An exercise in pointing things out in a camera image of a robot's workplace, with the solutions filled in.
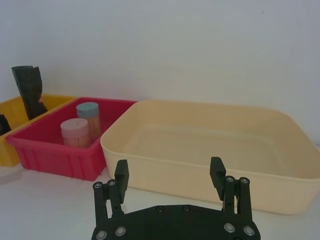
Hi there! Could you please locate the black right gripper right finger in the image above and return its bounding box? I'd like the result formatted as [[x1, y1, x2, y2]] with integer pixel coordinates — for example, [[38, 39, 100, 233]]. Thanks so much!
[[210, 156, 253, 221]]

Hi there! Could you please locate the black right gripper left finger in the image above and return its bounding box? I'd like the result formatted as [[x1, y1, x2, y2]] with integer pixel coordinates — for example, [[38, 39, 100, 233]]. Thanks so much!
[[92, 159, 130, 228]]

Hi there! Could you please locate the cream plastic bin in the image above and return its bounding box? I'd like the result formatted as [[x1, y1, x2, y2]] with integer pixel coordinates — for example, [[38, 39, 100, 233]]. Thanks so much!
[[100, 99, 320, 215]]

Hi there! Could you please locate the pink lid toothpick jar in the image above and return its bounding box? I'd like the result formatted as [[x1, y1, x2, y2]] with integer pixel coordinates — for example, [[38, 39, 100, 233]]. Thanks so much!
[[60, 118, 91, 149]]

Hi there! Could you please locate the blue lid toothpick jar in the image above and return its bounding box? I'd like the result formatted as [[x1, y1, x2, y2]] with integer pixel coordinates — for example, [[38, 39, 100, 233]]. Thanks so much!
[[76, 102, 102, 144]]

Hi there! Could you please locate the red plastic bin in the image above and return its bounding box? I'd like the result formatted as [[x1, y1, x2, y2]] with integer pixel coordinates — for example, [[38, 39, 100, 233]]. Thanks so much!
[[5, 96, 138, 182]]

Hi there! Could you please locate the yellow plastic bin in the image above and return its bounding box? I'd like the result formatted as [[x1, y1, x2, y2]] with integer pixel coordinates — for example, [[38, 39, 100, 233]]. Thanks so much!
[[0, 93, 77, 168]]

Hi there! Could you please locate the tall black textured object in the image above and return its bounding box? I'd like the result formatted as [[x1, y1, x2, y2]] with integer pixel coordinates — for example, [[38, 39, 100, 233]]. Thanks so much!
[[11, 65, 49, 121]]

